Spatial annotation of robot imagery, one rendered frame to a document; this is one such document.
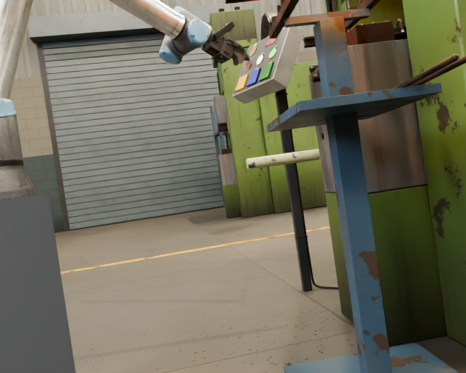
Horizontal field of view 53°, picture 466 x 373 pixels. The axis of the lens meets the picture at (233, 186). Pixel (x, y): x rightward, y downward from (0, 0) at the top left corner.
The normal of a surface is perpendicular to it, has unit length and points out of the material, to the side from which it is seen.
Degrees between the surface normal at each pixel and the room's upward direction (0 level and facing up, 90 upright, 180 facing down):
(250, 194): 90
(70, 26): 90
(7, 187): 70
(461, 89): 90
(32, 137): 90
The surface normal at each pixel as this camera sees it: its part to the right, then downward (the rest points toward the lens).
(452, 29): -0.98, 0.15
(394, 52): 0.11, 0.00
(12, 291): 0.51, -0.06
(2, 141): 0.77, -0.10
